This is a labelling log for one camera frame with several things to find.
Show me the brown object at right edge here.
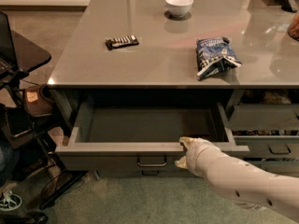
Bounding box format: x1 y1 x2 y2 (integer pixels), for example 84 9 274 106
288 13 299 40

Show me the black side table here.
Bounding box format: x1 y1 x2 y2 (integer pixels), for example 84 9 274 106
0 31 87 210

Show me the grey drawer cabinet frame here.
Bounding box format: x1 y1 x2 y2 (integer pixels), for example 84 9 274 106
53 89 299 162

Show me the blue chip bag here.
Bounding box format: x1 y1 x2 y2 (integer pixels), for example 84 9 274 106
196 36 242 80

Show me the black laptop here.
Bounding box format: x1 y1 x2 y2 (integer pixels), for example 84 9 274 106
0 11 18 77

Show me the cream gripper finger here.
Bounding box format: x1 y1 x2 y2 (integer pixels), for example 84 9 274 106
179 136 199 150
175 157 187 169

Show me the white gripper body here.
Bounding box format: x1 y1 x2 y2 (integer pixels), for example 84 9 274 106
185 138 223 176

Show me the grey drawer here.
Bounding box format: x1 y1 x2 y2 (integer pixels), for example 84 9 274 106
56 103 249 172
235 135 299 158
97 170 196 178
229 105 299 131
249 161 299 177

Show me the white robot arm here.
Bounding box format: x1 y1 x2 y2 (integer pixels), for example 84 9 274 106
175 136 299 222

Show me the white ceramic bowl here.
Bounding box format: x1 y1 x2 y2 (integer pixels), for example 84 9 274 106
165 0 193 17

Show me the black candy bar wrapper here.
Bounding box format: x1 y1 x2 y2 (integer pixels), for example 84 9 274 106
105 35 139 50

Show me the brown cardboard box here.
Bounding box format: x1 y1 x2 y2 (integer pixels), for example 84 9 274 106
23 84 54 117

